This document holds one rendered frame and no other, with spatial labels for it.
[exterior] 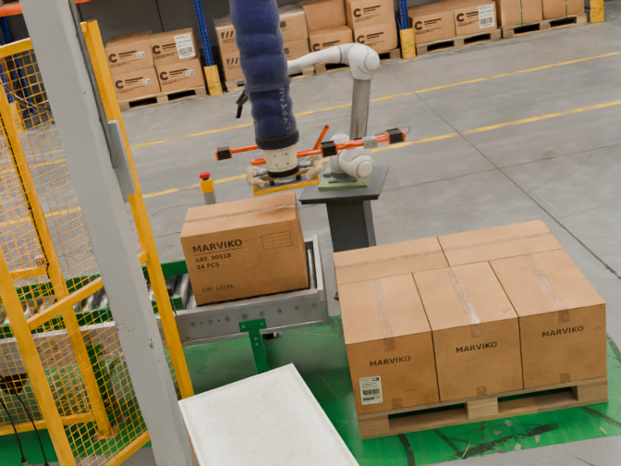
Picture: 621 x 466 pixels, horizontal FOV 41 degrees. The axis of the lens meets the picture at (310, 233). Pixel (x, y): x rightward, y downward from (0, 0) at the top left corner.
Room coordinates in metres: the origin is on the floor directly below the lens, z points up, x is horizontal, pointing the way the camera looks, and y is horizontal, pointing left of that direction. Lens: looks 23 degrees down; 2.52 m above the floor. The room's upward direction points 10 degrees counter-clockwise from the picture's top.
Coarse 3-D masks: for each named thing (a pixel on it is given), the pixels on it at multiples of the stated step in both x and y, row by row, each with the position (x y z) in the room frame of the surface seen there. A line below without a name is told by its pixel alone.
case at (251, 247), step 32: (288, 192) 4.23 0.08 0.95; (192, 224) 4.01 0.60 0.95; (224, 224) 3.94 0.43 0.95; (256, 224) 3.86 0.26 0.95; (288, 224) 3.84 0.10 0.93; (192, 256) 3.87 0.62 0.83; (224, 256) 3.86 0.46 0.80; (256, 256) 3.85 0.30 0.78; (288, 256) 3.84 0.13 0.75; (192, 288) 3.87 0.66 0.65; (224, 288) 3.86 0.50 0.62; (256, 288) 3.85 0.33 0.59; (288, 288) 3.85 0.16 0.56
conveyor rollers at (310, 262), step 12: (312, 252) 4.28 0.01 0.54; (312, 264) 4.11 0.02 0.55; (168, 276) 4.29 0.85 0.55; (312, 276) 3.96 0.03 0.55; (180, 288) 4.10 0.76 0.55; (312, 288) 3.82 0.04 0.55; (36, 300) 4.30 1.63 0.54; (192, 300) 3.95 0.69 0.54; (228, 300) 3.85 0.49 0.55; (24, 312) 4.16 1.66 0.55
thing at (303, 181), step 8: (296, 176) 3.95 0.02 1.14; (272, 184) 3.93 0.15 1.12; (280, 184) 3.93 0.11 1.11; (288, 184) 3.91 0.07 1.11; (296, 184) 3.91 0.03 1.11; (304, 184) 3.90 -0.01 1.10; (312, 184) 3.90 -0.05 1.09; (256, 192) 3.89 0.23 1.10; (264, 192) 3.90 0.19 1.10; (272, 192) 3.90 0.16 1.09
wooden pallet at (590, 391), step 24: (576, 384) 3.20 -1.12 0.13; (600, 384) 3.19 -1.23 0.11; (408, 408) 3.22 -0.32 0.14; (480, 408) 3.21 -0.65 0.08; (504, 408) 3.25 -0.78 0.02; (528, 408) 3.22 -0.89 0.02; (552, 408) 3.20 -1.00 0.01; (360, 432) 3.23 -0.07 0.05; (384, 432) 3.23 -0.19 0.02; (408, 432) 3.22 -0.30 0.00
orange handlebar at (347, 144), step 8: (384, 136) 4.07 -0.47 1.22; (336, 144) 4.06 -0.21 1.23; (344, 144) 4.06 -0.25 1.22; (352, 144) 4.02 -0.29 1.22; (360, 144) 4.02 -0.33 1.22; (232, 152) 4.29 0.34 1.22; (240, 152) 4.29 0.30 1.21; (312, 152) 4.02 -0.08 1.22; (320, 152) 4.02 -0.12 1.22; (256, 160) 4.05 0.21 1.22; (264, 160) 4.01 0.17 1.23
